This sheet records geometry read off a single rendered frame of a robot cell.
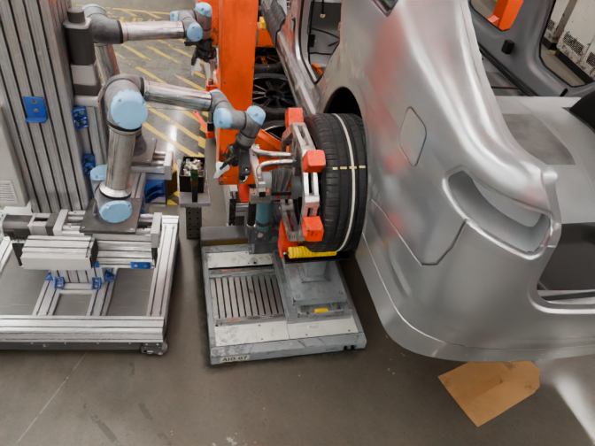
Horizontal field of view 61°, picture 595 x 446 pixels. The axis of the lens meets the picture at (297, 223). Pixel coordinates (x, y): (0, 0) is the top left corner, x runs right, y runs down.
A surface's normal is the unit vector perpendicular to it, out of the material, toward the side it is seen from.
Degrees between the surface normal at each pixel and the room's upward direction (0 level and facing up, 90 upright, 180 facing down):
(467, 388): 1
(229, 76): 90
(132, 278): 0
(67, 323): 0
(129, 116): 83
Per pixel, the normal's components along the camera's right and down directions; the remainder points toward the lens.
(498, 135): -0.11, -0.56
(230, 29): 0.20, 0.66
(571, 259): 0.12, -0.74
